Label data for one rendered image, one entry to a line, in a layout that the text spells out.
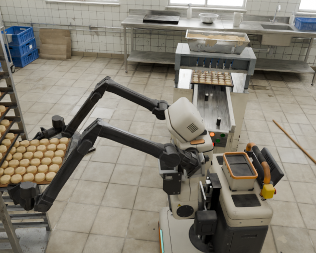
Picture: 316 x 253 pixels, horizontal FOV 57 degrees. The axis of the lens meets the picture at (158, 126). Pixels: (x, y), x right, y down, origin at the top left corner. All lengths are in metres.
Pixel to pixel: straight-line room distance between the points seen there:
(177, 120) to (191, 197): 0.52
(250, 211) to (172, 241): 0.68
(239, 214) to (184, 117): 0.62
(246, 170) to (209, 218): 0.35
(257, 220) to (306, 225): 1.22
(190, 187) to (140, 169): 1.45
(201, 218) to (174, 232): 0.49
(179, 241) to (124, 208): 0.75
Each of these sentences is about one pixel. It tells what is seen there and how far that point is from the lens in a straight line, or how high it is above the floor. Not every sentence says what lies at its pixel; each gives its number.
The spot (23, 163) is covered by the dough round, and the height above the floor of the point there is 1.01.
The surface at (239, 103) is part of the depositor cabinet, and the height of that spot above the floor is 0.73.
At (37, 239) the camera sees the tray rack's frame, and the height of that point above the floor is 0.15.
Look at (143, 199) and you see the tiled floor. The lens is 2.79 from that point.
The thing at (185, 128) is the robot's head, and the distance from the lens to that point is 1.43.
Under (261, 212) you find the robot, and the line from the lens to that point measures 1.72.
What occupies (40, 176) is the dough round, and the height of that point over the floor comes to 1.02.
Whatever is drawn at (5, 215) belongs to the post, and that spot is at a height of 0.83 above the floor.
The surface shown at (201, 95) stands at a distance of 2.73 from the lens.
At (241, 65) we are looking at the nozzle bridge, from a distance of 2.86.
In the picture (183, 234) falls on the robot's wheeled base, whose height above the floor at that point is 0.28.
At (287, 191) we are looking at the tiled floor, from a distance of 3.18.
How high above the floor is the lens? 2.01
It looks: 32 degrees down
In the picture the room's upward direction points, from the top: 2 degrees clockwise
